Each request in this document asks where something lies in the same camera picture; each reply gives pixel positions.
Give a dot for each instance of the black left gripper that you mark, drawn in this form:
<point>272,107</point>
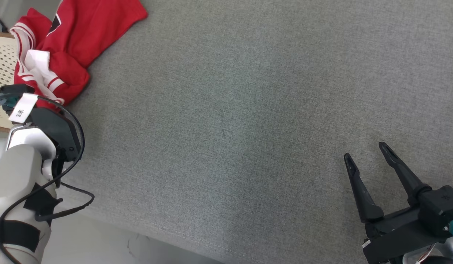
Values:
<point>57,128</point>

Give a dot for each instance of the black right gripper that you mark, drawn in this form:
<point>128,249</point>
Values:
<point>395,238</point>

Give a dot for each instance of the red jersey with white sleeves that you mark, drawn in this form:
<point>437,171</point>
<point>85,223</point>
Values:
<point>87,29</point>

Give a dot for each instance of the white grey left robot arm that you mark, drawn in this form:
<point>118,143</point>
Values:
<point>13,172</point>

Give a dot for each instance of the cream perforated laundry basket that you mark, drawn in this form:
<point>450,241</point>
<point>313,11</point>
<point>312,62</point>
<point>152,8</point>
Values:
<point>2,69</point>

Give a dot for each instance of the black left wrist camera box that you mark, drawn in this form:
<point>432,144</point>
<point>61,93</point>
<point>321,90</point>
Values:
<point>8,91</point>

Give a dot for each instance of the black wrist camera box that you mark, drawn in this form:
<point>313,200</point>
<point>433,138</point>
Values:
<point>439,209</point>
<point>8,91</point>

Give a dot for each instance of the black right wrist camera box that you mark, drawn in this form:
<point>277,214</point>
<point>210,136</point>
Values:
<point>439,209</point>

